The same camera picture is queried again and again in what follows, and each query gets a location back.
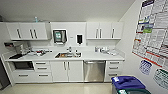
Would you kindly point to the stainless steel dishwasher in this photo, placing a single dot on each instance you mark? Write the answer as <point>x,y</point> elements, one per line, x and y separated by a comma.
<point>94,71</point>

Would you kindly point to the white drawer unit beside dishwasher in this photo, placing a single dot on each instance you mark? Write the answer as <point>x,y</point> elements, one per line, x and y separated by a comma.
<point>114,70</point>

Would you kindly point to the dish soap bottle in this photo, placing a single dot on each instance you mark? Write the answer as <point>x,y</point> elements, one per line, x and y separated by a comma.
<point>96,49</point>

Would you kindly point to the stainless steel sink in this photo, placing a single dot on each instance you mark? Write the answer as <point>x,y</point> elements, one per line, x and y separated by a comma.
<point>68,55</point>

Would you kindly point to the stack of white dishes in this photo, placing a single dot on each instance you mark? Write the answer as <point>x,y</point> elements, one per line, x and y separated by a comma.
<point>105,50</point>

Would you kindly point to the grey paper towel dispenser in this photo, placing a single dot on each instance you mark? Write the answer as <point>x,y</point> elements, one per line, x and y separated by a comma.
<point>60,36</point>

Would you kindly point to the white under-sink cabinet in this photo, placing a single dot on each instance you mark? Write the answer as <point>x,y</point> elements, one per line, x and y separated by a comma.
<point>66,71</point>

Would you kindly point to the dish rack with dishes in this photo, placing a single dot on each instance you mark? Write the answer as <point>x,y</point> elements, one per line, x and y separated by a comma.
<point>40,52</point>

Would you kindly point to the white drawer unit beside microwave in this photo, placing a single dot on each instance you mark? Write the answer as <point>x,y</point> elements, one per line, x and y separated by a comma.
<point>42,71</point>

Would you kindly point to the blue bottle on cabinet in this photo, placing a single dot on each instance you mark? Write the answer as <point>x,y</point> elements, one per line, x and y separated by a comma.
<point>36,19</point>

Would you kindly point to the black built-in microwave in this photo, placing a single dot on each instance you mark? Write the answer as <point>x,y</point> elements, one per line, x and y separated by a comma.
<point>23,65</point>

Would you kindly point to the green-lid waste bin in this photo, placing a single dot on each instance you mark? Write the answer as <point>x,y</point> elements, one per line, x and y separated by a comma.
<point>133,91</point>

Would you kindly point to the black wall soap dispenser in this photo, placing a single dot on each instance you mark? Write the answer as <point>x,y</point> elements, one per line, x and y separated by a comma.
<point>79,39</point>

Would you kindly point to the white three-door wall cabinet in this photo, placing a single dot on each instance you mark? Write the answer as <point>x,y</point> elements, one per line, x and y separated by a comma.
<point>104,30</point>

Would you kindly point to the white two-door wall cabinet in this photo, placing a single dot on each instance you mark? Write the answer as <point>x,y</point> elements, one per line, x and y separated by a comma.
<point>26,31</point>

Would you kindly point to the wall notice poster board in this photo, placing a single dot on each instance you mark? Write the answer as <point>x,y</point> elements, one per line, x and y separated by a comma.
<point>153,31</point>

